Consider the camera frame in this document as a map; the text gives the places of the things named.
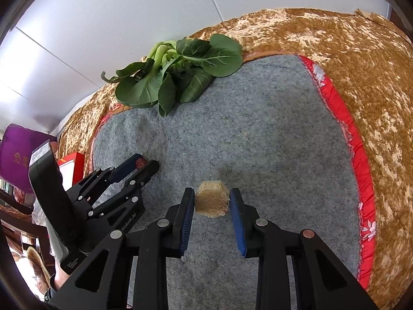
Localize grey felt mat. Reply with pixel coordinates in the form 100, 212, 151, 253
92, 55, 362, 310

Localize red white gift box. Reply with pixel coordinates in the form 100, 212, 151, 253
57, 153, 85, 191

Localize wrinkled red jujube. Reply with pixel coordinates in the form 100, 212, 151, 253
135, 158, 148, 169

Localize dark wooden chair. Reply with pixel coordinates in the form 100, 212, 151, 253
1, 190, 55, 274

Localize golden velvet tablecloth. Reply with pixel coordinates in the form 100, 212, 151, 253
58, 9, 412, 309

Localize green bok choy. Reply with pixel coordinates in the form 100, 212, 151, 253
101, 34, 243, 117

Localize purple bag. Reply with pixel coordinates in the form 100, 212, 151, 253
0, 124, 57, 194

